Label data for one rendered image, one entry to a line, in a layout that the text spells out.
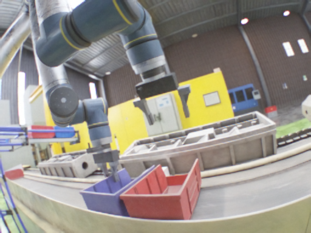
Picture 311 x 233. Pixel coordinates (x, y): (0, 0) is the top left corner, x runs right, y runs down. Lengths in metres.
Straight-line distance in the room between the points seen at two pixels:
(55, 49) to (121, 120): 3.56
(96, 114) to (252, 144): 0.77
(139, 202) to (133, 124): 3.28
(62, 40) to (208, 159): 0.80
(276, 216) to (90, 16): 0.60
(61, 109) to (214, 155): 0.72
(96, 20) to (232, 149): 0.75
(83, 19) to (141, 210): 0.50
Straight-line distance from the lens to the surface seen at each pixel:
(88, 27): 0.34
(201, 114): 3.14
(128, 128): 3.78
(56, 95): 0.52
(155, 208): 0.45
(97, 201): 0.58
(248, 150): 0.84
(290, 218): 0.46
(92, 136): 0.70
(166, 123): 3.08
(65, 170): 1.65
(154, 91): 0.48
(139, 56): 0.45
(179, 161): 0.87
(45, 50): 0.42
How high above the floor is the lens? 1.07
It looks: 4 degrees up
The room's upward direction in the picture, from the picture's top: 14 degrees counter-clockwise
